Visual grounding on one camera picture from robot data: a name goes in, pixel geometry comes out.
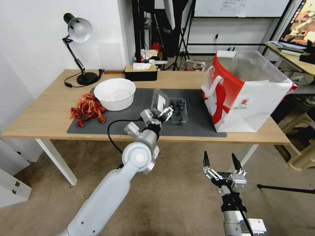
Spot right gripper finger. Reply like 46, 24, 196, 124
231, 153, 247, 177
201, 151, 223, 184

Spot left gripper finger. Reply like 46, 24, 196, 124
161, 110, 175, 125
155, 105, 173, 122

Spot clear plastic takeout container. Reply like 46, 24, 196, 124
150, 88, 189, 126

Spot black tissue box wooden lid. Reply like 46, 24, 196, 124
124, 64, 158, 82

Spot red white takeout bag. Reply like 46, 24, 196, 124
201, 50, 298, 133

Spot dark blueberries heap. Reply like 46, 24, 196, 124
168, 98, 186, 118

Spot white round bowl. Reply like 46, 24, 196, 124
93, 78, 137, 111

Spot black tripod leg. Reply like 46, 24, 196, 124
257, 184, 315, 195

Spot dark grey table mat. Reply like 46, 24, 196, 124
67, 88, 227, 138

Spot beige plastic stool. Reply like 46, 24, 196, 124
280, 108, 315, 171

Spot black light tripod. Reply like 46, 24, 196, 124
163, 0, 197, 72

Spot black desk lamp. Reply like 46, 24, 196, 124
61, 12, 105, 86

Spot white softbox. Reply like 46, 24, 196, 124
163, 0, 176, 30

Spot wooden table white legs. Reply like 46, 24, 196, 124
1, 69, 292, 186

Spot pale wooden side table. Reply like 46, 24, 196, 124
264, 41, 315, 74

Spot white whiteboard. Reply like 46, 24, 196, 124
193, 0, 289, 18

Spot stack of books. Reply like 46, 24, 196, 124
268, 41, 307, 54

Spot white cabinet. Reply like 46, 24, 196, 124
0, 136, 44, 209

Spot large display screen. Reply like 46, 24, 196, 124
279, 0, 315, 46

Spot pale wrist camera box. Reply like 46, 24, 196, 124
227, 173, 247, 190
140, 109, 155, 124

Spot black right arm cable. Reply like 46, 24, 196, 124
225, 183, 255, 236

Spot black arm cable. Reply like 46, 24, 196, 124
107, 117, 144, 170
225, 183, 255, 236

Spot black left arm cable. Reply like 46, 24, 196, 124
107, 117, 144, 170

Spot black metal shelf frame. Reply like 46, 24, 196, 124
132, 0, 154, 64

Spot black whiteboard stand frame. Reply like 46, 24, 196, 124
187, 16, 288, 54

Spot black lamp cable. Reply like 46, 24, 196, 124
64, 72, 83, 88

